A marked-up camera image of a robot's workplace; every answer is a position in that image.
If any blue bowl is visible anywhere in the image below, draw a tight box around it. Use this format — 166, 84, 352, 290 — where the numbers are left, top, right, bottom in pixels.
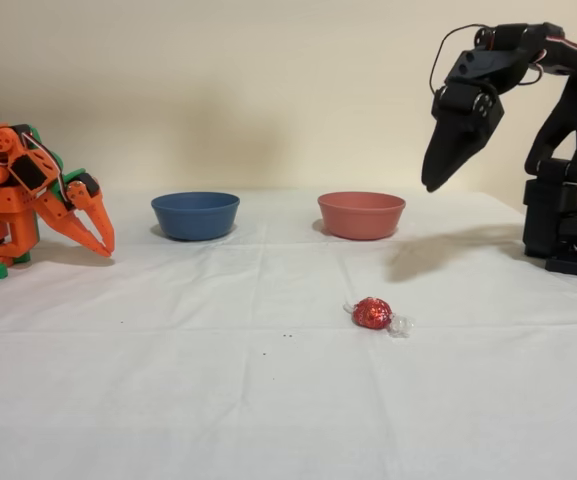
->
150, 192, 242, 242

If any red bowl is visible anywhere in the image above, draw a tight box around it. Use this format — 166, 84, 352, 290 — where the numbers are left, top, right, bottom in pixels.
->
316, 191, 407, 241

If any thin servo cable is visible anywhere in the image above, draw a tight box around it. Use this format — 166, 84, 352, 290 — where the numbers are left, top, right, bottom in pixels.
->
20, 130, 67, 201

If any white tablecloth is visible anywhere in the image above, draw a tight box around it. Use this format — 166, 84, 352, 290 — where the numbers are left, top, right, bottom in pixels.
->
0, 188, 577, 480

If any red candy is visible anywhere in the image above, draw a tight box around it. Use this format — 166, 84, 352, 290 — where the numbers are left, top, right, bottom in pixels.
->
342, 295, 416, 338

